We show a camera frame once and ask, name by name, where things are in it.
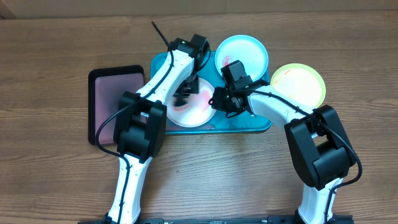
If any green and orange sponge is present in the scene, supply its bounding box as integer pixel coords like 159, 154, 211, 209
173, 96, 188, 107

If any white plastic plate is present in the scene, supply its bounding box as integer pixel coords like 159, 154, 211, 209
167, 78, 216, 128

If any yellow-green plastic plate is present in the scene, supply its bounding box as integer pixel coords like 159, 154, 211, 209
271, 63, 326, 108

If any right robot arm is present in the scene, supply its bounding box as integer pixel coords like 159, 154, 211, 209
209, 60, 363, 223

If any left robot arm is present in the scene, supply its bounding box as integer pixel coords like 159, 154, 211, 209
106, 34, 210, 224

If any teal plastic tray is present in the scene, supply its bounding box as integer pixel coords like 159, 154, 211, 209
166, 52, 272, 134

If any black rectangular tray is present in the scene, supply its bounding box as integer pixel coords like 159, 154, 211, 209
88, 65, 144, 145

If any light blue plastic plate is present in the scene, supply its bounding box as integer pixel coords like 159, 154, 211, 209
215, 34, 269, 81

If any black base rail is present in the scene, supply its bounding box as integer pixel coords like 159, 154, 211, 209
78, 215, 354, 224

